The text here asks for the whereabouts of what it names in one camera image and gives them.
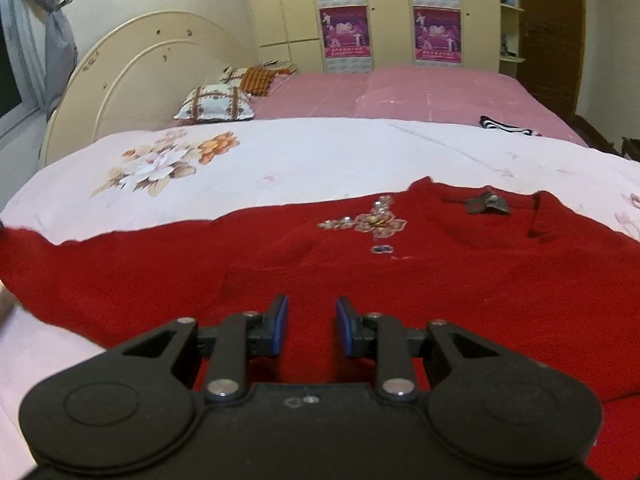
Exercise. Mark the grey clothing label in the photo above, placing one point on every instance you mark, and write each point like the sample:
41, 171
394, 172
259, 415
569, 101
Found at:
487, 204

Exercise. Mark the purple wall poster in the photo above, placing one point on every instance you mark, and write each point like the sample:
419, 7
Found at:
346, 32
437, 35

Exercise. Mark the window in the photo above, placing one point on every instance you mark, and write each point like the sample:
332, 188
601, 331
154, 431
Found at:
12, 75

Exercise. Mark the floral checked pillow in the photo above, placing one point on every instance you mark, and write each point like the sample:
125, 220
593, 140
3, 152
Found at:
231, 75
215, 102

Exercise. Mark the white floral blanket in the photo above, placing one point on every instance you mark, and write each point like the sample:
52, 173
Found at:
310, 160

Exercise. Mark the pink bed sheet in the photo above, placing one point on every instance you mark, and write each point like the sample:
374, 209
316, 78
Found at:
400, 95

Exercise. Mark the black white striped cloth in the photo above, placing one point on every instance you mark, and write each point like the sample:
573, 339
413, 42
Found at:
502, 126

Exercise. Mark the dark wooden bed frame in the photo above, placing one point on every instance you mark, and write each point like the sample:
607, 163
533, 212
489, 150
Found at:
597, 132

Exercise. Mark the cream corner shelf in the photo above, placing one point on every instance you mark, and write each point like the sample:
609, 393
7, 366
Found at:
511, 15

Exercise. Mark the grey curtain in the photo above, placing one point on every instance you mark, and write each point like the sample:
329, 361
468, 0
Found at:
57, 40

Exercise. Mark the brown wooden door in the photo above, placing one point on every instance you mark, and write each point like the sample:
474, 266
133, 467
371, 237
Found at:
550, 35

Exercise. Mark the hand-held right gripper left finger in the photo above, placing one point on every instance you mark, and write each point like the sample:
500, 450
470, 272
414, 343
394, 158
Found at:
280, 329

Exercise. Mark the cream wardrobe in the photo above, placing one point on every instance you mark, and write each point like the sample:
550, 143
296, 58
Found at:
290, 5

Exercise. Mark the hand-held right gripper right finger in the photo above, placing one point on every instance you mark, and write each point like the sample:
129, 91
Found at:
344, 330

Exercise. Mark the red knit sweater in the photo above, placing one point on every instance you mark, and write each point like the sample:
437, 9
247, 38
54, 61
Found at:
280, 255

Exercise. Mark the cream wooden headboard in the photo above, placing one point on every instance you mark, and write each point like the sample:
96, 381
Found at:
135, 70

